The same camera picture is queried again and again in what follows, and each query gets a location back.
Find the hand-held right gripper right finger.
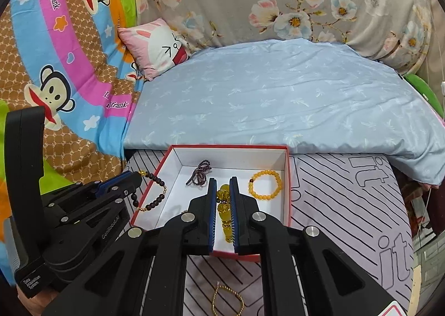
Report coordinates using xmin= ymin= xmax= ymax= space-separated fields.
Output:
xmin=228 ymin=177 xmax=399 ymax=316

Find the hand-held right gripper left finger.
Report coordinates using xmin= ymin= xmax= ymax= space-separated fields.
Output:
xmin=42 ymin=178 xmax=218 ymax=316

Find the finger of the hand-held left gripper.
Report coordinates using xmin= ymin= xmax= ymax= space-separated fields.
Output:
xmin=41 ymin=182 xmax=140 ymax=229
xmin=75 ymin=170 xmax=143 ymax=198

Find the translucent yellow bead bracelet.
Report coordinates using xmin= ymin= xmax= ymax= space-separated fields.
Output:
xmin=216 ymin=182 xmax=233 ymax=243

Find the orange bead bracelet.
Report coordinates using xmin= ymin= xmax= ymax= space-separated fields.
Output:
xmin=248 ymin=170 xmax=283 ymax=195

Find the dark brown bead bracelet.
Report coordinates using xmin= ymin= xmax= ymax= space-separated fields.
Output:
xmin=134 ymin=170 xmax=167 ymax=212

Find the dark red bead necklace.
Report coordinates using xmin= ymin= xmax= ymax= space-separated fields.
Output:
xmin=186 ymin=159 xmax=212 ymax=186

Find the red cardboard box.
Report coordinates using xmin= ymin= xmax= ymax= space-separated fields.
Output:
xmin=129 ymin=144 xmax=292 ymax=263

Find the gold bead chain bracelet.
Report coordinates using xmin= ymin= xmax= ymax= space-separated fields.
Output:
xmin=212 ymin=283 xmax=245 ymax=316

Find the person's left hand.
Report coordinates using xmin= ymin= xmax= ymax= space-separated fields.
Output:
xmin=16 ymin=288 xmax=58 ymax=316

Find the grey striped bed sheet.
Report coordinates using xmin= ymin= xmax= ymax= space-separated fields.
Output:
xmin=123 ymin=149 xmax=418 ymax=316

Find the cartoon monkey blanket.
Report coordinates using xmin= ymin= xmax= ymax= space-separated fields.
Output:
xmin=0 ymin=0 xmax=145 ymax=282

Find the light blue quilt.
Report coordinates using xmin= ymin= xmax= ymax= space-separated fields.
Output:
xmin=123 ymin=38 xmax=445 ymax=186

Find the pink rabbit pillow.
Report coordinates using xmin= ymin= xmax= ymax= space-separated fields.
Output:
xmin=117 ymin=18 xmax=192 ymax=82

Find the white card with red edge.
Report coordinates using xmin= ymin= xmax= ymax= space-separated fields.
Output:
xmin=377 ymin=300 xmax=411 ymax=316

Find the dark bedside furniture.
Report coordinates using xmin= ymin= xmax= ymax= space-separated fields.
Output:
xmin=400 ymin=170 xmax=445 ymax=243

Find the green plastic object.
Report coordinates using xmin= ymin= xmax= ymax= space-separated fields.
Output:
xmin=403 ymin=72 xmax=437 ymax=118

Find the beige curtain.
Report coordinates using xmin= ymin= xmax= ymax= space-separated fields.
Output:
xmin=415 ymin=6 xmax=445 ymax=111

